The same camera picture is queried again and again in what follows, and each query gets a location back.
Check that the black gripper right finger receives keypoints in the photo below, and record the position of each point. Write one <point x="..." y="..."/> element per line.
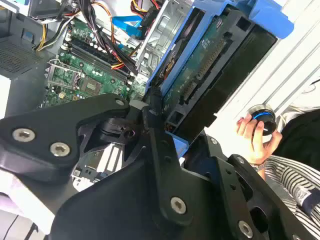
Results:
<point x="250" y="190"/>

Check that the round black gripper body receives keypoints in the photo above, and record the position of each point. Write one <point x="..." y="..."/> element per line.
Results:
<point x="112" y="205"/>

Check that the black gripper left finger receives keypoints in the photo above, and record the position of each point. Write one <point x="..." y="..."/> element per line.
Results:
<point x="37" y="140"/>

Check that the hard disk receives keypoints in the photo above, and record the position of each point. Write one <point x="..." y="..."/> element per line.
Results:
<point x="207" y="65"/>

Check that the person's bare hand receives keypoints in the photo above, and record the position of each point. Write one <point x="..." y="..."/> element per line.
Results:
<point x="260" y="150"/>

